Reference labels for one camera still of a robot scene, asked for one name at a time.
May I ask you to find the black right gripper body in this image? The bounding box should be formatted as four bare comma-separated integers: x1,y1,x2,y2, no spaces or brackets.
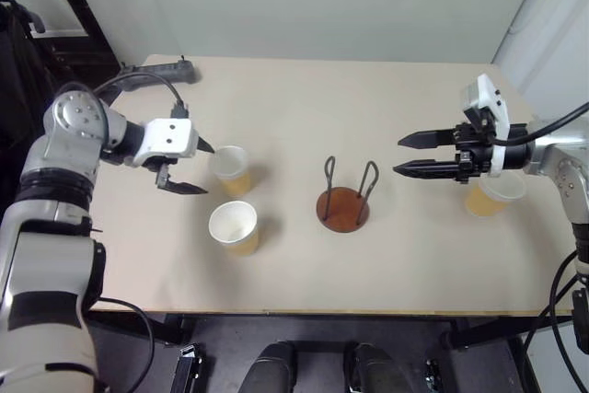
450,107,498,185

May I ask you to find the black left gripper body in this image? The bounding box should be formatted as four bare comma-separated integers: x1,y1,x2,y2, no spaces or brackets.
145,156,180,191

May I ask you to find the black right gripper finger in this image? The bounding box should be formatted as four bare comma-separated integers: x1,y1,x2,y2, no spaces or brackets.
398,129,456,149
391,158,461,179

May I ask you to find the brown ribbed paper cup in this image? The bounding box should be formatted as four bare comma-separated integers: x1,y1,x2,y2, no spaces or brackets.
464,171,526,218
209,144,253,198
207,201,261,257

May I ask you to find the black power strip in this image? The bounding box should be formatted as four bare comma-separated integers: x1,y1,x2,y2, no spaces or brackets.
108,55,202,95

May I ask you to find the white curtain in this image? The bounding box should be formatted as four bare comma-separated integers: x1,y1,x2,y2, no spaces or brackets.
494,0,589,119

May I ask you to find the black fabric-covered equipment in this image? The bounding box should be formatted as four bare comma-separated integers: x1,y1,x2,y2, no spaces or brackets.
0,0,64,173

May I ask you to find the dark metal rack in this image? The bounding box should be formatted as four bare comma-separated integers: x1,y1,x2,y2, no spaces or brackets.
39,0,123,84

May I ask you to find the dark rounded shape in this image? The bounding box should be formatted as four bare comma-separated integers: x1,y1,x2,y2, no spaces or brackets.
250,341,298,393
347,341,413,393

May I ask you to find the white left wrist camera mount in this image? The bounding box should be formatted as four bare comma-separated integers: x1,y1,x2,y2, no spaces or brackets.
122,117,202,168

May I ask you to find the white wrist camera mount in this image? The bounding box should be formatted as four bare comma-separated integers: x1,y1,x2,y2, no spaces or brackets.
462,73,512,178
122,117,202,168

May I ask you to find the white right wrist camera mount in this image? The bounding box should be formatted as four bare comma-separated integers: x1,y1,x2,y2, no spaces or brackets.
462,73,512,178

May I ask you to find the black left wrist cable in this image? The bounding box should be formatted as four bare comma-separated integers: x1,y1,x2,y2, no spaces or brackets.
91,74,191,121

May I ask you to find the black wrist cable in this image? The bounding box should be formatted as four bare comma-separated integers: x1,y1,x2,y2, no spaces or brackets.
91,74,191,121
491,102,589,144

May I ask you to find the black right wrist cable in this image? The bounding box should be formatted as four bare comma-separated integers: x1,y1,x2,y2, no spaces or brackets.
491,102,589,144

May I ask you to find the wire cup holder wooden base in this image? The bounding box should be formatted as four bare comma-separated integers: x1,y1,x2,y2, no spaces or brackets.
316,156,381,231

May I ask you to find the black looping arm cable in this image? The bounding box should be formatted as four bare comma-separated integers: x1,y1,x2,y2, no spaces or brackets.
89,298,156,371

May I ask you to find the black hanging cable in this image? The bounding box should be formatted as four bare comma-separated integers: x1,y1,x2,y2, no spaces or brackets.
549,249,585,389
523,272,579,393

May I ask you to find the black metal floor bracket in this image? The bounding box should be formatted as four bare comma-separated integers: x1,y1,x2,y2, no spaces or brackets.
425,358,444,393
174,344,203,393

